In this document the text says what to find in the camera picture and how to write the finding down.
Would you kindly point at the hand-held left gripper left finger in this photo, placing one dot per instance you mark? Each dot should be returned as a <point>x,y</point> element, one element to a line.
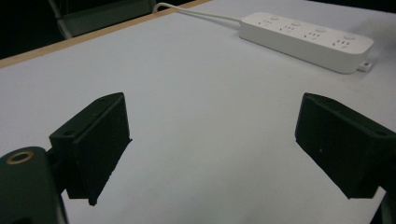
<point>93,146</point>

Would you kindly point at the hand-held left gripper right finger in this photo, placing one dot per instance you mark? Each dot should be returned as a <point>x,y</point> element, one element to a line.
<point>342,146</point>

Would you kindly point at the white power strip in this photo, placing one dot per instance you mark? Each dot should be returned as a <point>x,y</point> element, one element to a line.
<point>306,39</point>

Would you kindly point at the dark chair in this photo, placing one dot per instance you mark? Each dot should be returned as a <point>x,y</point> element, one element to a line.
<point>99,15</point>

